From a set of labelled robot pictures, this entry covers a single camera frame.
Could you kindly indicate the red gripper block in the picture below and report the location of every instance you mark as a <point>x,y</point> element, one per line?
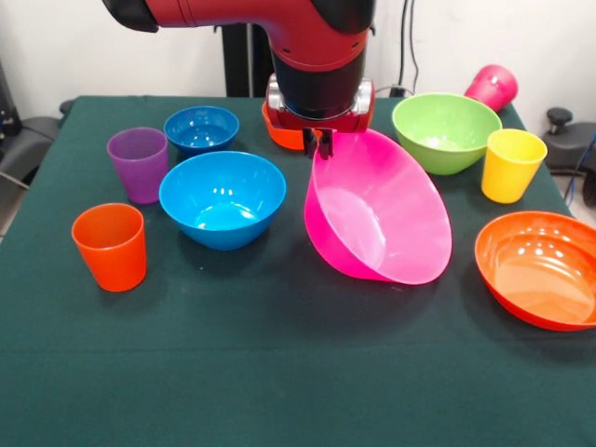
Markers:
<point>344,125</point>

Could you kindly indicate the large pink bowl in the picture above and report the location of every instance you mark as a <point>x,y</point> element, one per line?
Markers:
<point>386,219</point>

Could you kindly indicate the green bowl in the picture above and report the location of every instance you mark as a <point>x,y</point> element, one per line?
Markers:
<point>444,135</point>

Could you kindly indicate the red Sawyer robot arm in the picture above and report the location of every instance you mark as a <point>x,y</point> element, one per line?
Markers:
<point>307,37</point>

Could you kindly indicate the small orange bowl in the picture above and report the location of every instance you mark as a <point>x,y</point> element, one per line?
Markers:
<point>284,137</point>

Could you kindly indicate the light blue bowl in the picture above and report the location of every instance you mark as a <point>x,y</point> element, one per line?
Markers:
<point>219,205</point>

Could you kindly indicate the small dark blue bowl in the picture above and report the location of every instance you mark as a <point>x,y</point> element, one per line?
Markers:
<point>200,128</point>

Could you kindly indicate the purple cup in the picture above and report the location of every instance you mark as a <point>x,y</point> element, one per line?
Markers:
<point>139,172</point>

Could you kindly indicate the pink cup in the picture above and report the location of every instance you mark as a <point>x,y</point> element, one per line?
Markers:
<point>493,88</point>

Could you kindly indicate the yellow cup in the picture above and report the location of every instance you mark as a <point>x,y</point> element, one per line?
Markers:
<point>510,172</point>

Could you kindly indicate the dark green table cloth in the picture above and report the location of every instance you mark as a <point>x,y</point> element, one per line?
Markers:
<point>298,349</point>

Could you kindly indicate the orange cup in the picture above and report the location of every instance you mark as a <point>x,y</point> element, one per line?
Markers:
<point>112,251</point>

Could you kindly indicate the large shallow orange bowl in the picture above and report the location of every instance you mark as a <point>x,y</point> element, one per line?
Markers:
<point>540,274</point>

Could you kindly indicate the black pedestal leg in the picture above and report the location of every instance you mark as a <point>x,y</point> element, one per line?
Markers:
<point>568,149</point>
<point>28,139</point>

